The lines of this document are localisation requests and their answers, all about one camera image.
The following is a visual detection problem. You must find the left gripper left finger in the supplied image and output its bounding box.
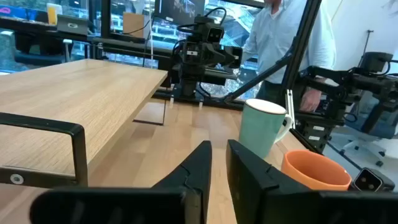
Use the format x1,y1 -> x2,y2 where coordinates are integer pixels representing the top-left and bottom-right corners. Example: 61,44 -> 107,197
29,140 -> 213,224

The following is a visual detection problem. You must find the small black table-level camera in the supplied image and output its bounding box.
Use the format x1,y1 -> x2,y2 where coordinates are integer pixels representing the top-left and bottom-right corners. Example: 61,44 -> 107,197
349,167 -> 396,192

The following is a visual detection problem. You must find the orange cup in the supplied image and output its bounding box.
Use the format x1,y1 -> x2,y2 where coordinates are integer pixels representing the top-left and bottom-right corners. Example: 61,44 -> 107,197
280,149 -> 353,192

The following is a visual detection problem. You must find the wooden shelf with black frame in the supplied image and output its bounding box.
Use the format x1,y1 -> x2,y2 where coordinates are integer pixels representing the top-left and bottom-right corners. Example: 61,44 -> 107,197
0,58 -> 169,189

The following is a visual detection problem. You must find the brown cardboard box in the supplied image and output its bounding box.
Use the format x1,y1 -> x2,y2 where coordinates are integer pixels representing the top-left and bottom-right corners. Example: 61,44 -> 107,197
123,12 -> 146,39

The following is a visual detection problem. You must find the dark monitor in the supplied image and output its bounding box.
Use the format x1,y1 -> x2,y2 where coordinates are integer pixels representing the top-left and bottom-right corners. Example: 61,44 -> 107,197
154,0 -> 206,26

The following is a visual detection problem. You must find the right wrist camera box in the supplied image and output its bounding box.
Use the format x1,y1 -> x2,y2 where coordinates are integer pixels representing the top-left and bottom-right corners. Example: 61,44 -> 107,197
194,15 -> 226,44

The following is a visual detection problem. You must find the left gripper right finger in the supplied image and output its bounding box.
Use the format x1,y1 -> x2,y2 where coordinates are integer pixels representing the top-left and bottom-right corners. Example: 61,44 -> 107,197
226,139 -> 398,224

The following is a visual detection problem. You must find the grey laptop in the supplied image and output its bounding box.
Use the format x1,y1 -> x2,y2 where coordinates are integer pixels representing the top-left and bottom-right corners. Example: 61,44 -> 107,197
57,14 -> 90,35

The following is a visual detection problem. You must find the teal mug with white handle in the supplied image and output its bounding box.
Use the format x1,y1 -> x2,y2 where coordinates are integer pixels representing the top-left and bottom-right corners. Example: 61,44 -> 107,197
238,98 -> 294,160

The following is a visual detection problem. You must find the person's hand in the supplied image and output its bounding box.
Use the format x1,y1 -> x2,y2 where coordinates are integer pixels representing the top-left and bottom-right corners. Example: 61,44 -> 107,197
299,88 -> 323,113

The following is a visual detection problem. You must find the blue office chair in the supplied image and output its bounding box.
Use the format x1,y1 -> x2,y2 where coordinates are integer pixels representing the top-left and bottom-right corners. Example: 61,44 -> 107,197
338,90 -> 398,167

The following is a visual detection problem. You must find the black diagonal frame brace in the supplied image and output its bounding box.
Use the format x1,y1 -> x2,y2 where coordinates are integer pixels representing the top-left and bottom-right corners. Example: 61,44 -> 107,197
222,54 -> 295,105

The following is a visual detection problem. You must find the black frame post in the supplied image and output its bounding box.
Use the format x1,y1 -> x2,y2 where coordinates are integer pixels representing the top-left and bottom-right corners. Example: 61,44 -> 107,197
280,0 -> 323,106

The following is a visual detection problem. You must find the person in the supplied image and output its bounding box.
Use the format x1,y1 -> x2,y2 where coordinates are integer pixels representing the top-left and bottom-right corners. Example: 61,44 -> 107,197
241,0 -> 338,113

